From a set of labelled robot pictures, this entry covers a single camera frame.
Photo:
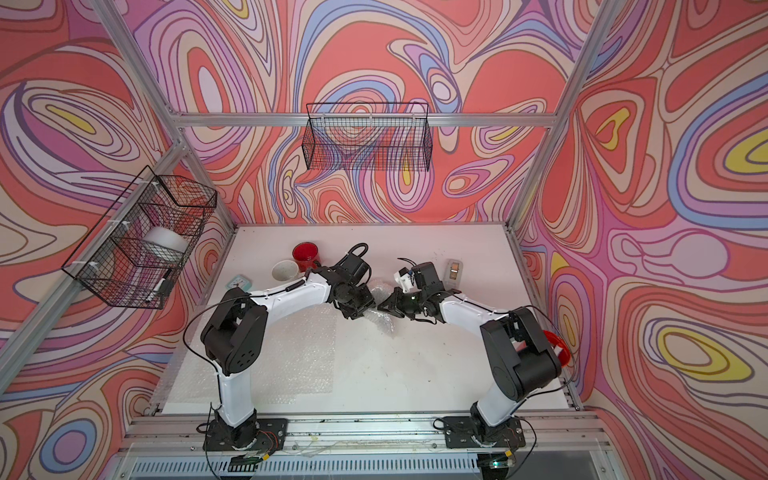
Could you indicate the grey tape dispenser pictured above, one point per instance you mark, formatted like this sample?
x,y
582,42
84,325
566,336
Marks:
x,y
453,271

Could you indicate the marker in wire basket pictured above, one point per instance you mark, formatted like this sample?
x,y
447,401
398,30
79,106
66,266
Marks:
x,y
161,290

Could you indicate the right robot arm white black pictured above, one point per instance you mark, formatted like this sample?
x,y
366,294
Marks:
x,y
523,357

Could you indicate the black wire basket wall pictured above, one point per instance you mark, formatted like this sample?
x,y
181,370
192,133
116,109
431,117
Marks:
x,y
146,248
368,136

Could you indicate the aluminium front rail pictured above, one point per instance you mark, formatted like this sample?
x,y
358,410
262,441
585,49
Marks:
x,y
309,435

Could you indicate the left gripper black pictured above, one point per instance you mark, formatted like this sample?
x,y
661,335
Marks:
x,y
368,304

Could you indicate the red cup of markers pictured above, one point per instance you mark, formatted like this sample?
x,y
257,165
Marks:
x,y
559,347

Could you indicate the black wire basket back wall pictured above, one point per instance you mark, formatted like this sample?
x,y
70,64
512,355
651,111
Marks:
x,y
368,136

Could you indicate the white ceramic mug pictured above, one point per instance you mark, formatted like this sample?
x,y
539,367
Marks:
x,y
285,271

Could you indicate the red ceramic mug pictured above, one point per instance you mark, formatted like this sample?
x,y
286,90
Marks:
x,y
306,256

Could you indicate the white tape roll in basket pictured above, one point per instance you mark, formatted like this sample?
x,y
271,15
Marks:
x,y
165,243

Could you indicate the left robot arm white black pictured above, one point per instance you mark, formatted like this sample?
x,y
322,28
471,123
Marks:
x,y
234,334

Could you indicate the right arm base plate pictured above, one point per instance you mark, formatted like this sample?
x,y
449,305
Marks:
x,y
464,432

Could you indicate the black wire basket left wall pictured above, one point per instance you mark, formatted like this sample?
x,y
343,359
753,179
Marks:
x,y
146,248

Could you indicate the small teal alarm clock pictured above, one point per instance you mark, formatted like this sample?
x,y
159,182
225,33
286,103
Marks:
x,y
240,281

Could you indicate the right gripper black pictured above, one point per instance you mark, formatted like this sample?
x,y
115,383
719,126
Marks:
x,y
395,304

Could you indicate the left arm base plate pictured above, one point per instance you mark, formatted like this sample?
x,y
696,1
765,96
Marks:
x,y
246,435

